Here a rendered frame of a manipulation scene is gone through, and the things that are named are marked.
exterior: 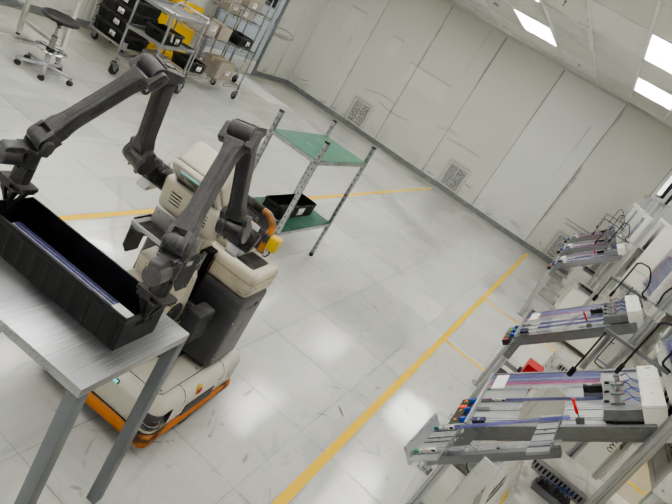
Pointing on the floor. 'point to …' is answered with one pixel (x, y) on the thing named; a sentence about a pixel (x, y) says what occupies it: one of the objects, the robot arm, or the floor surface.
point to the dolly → (114, 26)
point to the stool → (51, 45)
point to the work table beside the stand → (79, 371)
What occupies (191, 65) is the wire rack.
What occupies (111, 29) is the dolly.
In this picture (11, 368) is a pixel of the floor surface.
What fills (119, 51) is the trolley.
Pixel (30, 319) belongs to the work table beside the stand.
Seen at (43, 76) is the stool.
